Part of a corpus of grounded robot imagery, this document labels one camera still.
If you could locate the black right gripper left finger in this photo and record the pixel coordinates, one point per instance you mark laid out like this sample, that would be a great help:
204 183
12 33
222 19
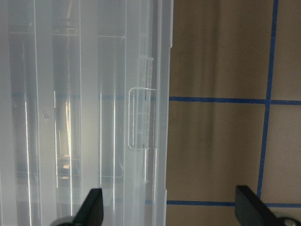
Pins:
91 212

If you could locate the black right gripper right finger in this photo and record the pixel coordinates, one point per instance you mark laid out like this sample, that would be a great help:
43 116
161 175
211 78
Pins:
251 211

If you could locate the clear plastic box lid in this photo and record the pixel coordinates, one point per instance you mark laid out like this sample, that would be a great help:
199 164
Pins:
84 91

